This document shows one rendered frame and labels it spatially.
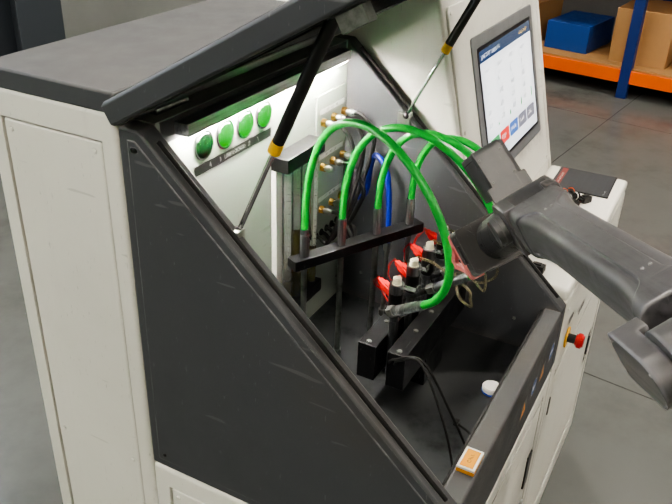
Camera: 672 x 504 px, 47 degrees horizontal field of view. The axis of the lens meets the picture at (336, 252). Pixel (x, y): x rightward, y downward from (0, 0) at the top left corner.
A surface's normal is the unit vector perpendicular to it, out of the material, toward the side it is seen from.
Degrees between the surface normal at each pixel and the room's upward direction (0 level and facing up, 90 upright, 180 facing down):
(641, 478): 0
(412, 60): 90
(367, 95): 90
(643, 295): 34
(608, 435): 0
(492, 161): 54
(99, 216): 90
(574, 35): 90
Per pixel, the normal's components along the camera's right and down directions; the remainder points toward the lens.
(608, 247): -0.51, -0.81
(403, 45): -0.47, 0.41
